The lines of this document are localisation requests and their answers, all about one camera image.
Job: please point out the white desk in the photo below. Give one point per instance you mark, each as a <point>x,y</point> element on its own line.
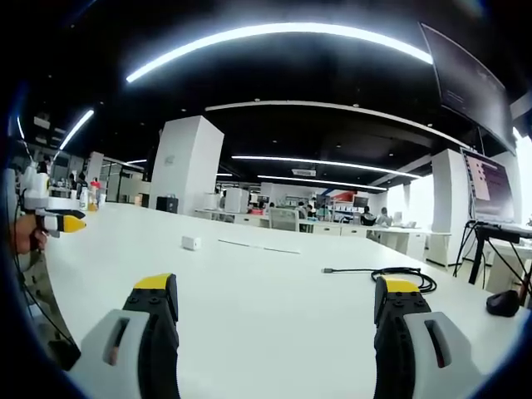
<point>266,299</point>

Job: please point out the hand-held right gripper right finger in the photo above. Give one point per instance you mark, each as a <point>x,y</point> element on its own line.
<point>420,332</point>

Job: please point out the thin white strip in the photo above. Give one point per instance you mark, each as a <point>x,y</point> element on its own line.
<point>259,246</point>

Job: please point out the white bottle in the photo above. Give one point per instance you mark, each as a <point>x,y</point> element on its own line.
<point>84,198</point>

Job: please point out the white square pillar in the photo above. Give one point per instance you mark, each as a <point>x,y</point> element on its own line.
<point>185,164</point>

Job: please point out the black computer mouse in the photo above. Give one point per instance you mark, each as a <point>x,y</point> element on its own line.
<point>503,303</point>

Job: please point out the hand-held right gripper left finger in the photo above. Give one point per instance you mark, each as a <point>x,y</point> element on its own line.
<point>124,332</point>

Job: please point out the long ceiling light strip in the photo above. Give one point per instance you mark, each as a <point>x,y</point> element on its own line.
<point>274,45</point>

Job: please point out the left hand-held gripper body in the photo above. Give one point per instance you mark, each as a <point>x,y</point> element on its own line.
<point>37,193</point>

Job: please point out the laptop with lit screen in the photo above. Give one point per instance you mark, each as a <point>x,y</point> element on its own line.
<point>492,189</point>

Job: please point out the grey office chair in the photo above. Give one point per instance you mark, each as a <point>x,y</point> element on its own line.
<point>284,219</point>

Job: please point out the black box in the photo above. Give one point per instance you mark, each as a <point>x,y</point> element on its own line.
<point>167,203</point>

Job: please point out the large dark monitor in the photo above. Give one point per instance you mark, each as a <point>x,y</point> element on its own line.
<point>469,79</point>

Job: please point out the person's left hand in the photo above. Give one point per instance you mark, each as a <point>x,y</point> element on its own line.
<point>29,234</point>

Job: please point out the white charger adapter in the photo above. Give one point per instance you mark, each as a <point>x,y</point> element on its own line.
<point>191,242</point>

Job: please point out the black laptop stand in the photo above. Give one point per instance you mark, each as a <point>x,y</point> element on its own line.
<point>494,253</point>

